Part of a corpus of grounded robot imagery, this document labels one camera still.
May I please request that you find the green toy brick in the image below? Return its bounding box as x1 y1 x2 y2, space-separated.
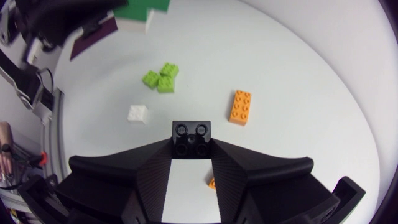
157 75 175 94
142 70 161 90
159 62 180 79

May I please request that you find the dark mat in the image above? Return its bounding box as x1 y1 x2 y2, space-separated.
69 17 119 62

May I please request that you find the person's hand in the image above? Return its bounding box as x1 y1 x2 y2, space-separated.
0 121 14 175

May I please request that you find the black toy brick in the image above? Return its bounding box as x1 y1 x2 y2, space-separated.
172 120 213 160

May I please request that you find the large orange toy brick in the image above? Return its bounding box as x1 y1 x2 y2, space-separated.
228 90 252 127

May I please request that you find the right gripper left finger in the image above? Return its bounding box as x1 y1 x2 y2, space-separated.
55 138 174 224

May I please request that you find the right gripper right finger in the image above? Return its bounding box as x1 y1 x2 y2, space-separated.
211 138 340 224

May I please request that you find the green-topped white block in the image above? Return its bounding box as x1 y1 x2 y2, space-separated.
112 0 172 35

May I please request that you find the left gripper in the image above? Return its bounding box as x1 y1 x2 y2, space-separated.
14 0 129 48

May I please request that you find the white toy brick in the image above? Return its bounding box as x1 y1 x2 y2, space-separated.
127 105 149 125

